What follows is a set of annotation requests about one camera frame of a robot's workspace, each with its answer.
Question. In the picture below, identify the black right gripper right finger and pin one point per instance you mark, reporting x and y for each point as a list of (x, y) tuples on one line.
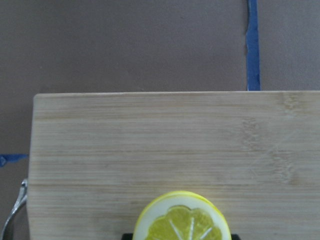
[(235, 237)]

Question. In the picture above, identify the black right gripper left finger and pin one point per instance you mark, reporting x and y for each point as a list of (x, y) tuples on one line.
[(127, 236)]

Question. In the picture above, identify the yellow lemon half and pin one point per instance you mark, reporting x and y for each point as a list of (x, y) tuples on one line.
[(181, 215)]

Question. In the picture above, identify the wooden cutting board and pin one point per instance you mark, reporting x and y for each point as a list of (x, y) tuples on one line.
[(97, 159)]

